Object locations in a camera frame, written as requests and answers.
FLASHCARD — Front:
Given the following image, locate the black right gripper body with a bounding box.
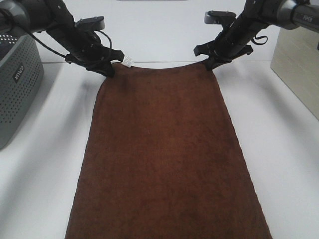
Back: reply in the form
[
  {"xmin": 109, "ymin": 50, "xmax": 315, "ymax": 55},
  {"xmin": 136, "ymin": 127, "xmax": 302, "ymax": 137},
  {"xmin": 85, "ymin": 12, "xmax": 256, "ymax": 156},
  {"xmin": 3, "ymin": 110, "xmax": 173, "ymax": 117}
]
[{"xmin": 194, "ymin": 13, "xmax": 269, "ymax": 64}]

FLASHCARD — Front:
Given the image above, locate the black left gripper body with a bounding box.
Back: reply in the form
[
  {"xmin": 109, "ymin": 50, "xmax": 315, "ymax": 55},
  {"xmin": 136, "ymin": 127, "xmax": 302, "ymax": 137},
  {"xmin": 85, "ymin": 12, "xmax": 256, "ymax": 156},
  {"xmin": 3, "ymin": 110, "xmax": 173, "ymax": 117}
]
[{"xmin": 46, "ymin": 21, "xmax": 124, "ymax": 71}]

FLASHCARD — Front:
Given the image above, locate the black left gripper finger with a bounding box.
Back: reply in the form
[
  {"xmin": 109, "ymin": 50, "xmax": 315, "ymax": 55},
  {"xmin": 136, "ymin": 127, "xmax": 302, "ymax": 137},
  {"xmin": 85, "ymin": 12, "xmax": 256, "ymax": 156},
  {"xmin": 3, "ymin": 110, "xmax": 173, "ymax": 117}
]
[{"xmin": 93, "ymin": 62, "xmax": 115, "ymax": 78}]

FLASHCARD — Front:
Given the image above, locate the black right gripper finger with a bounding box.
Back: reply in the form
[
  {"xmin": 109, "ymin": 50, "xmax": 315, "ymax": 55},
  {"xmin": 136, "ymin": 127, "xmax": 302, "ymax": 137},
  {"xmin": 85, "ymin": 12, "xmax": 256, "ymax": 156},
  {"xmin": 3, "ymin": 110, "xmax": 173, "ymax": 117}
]
[{"xmin": 204, "ymin": 58, "xmax": 224, "ymax": 71}]

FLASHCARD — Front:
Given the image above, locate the brown towel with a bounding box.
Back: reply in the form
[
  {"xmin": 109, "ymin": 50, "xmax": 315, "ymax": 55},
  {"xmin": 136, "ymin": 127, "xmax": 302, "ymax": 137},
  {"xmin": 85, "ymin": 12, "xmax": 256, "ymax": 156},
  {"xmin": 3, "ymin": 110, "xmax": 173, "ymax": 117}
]
[{"xmin": 65, "ymin": 63, "xmax": 271, "ymax": 239}]

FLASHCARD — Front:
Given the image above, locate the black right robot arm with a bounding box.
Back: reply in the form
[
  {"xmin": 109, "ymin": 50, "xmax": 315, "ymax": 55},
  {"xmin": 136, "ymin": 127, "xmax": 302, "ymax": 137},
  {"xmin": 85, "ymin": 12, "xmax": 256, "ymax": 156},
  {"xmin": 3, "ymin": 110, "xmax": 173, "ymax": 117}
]
[{"xmin": 194, "ymin": 0, "xmax": 319, "ymax": 70}]

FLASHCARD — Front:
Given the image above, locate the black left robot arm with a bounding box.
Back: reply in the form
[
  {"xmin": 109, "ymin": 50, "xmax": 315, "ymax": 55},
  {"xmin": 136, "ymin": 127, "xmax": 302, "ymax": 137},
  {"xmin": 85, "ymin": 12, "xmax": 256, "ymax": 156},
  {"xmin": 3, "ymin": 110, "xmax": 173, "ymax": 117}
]
[{"xmin": 0, "ymin": 0, "xmax": 125, "ymax": 77}]

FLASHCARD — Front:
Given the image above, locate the beige storage box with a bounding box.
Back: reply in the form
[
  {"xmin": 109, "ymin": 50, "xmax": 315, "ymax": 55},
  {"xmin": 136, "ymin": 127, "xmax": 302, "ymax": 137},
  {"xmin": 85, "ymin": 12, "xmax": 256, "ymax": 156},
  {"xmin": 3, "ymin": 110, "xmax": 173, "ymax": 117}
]
[{"xmin": 271, "ymin": 27, "xmax": 319, "ymax": 118}]

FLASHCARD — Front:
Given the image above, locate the grey perforated plastic basket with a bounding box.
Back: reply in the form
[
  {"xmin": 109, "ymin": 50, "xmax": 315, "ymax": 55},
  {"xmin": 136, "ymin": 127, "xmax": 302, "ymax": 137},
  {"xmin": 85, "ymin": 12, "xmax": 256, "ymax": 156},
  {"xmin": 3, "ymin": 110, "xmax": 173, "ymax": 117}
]
[{"xmin": 0, "ymin": 33, "xmax": 44, "ymax": 149}]

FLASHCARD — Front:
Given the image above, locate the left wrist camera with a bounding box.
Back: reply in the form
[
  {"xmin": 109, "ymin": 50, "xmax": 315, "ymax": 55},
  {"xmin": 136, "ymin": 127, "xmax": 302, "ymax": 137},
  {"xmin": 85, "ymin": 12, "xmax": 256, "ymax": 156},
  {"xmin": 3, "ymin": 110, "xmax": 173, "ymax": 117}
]
[{"xmin": 75, "ymin": 16, "xmax": 105, "ymax": 32}]

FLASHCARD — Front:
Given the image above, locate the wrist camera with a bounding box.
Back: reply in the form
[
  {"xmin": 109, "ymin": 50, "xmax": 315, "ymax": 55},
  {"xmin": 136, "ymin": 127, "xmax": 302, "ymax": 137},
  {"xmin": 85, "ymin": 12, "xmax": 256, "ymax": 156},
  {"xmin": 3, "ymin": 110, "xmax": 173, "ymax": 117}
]
[
  {"xmin": 75, "ymin": 16, "xmax": 105, "ymax": 32},
  {"xmin": 204, "ymin": 10, "xmax": 237, "ymax": 25}
]

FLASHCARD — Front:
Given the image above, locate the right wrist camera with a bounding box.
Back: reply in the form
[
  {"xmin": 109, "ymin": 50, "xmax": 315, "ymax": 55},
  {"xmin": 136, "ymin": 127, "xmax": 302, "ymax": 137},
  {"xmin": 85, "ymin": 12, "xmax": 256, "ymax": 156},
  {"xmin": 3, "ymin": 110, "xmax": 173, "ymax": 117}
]
[{"xmin": 204, "ymin": 10, "xmax": 237, "ymax": 25}]

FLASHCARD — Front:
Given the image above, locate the black left camera cable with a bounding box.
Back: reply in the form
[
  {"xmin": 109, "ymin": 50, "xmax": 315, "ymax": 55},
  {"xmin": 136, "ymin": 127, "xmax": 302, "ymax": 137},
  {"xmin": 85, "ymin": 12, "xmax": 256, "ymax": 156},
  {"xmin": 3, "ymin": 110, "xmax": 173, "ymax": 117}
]
[{"xmin": 28, "ymin": 29, "xmax": 112, "ymax": 60}]

